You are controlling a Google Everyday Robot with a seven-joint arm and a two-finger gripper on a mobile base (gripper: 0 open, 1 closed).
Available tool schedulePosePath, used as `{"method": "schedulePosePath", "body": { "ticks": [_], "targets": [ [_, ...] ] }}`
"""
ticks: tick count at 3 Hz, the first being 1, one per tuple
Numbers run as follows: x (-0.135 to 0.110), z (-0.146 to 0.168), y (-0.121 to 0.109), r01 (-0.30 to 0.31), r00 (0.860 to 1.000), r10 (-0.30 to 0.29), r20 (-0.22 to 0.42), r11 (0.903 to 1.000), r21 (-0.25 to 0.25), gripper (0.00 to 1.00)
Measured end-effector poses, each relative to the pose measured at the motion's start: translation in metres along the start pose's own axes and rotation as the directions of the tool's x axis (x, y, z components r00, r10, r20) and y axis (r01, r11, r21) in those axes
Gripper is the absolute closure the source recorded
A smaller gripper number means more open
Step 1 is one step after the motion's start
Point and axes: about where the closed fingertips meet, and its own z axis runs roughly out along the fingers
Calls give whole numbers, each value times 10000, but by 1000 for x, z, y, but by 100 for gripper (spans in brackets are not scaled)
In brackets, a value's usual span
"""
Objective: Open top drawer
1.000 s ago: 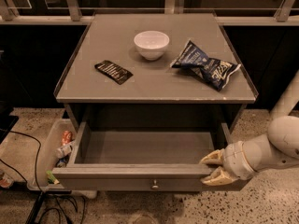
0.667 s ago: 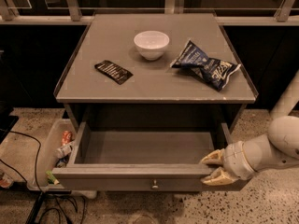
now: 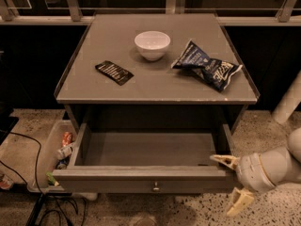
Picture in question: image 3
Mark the green snack packet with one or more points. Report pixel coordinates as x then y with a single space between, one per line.
51 179

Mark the black snack packet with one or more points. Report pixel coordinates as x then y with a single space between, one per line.
114 72

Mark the red white object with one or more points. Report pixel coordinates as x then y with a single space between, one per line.
5 182

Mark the black furniture edge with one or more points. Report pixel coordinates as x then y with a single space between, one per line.
7 121

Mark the white carton box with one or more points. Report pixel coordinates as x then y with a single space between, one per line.
64 151

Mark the grey drawer cabinet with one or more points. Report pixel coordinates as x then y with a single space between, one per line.
112 37

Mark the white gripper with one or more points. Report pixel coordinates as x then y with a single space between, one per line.
249 170

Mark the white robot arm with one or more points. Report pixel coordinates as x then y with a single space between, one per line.
282 164

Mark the metal window railing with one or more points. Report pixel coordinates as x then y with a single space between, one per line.
38 12

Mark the blue chip bag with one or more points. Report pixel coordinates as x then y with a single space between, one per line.
214 72

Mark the orange soda can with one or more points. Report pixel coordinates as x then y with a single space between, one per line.
67 138

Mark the white ceramic bowl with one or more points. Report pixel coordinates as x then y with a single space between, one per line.
152 45

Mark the clear plastic bin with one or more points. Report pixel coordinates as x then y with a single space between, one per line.
47 162

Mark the grey top drawer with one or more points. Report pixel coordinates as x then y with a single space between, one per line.
148 162

